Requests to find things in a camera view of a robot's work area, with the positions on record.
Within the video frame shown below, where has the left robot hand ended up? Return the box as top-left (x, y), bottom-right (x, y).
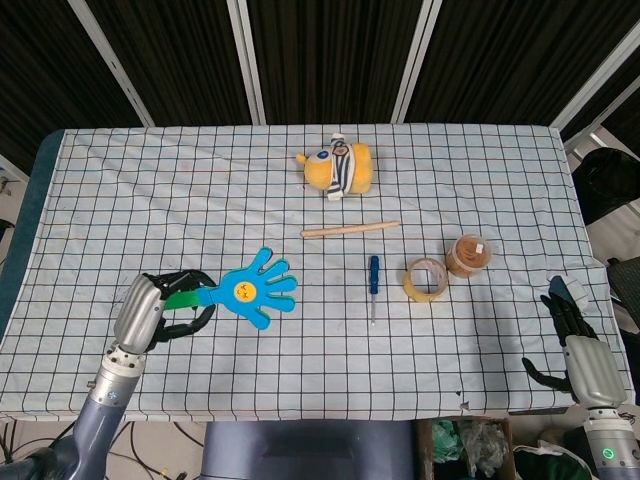
top-left (112, 268), bottom-right (220, 354)

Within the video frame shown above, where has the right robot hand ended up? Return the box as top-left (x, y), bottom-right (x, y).
top-left (521, 274), bottom-right (629, 407)

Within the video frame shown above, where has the blue hand-shaped clapper toy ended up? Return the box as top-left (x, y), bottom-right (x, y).
top-left (161, 246), bottom-right (300, 332)

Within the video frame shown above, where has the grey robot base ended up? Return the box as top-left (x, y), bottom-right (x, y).
top-left (200, 420), bottom-right (417, 480)

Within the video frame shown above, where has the clear jar of rubber bands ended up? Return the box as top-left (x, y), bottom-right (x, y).
top-left (444, 233), bottom-right (493, 279)

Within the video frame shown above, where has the cardboard box with bags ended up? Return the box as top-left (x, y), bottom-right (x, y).
top-left (417, 415), bottom-right (519, 480)

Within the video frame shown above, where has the white black grid tablecloth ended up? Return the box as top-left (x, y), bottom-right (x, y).
top-left (0, 122), bottom-right (633, 422)

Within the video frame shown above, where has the black bag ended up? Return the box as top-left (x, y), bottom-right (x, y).
top-left (572, 147), bottom-right (640, 227)

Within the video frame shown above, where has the yellow tape roll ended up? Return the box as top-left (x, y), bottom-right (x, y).
top-left (402, 257), bottom-right (450, 304)

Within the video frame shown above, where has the wooden stick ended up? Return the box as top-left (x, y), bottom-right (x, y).
top-left (300, 220), bottom-right (402, 239)

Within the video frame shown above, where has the yellow plush toy striped scarf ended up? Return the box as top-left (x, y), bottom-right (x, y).
top-left (295, 132), bottom-right (374, 202)

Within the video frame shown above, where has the blue handled screwdriver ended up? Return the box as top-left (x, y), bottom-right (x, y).
top-left (368, 255), bottom-right (381, 329)

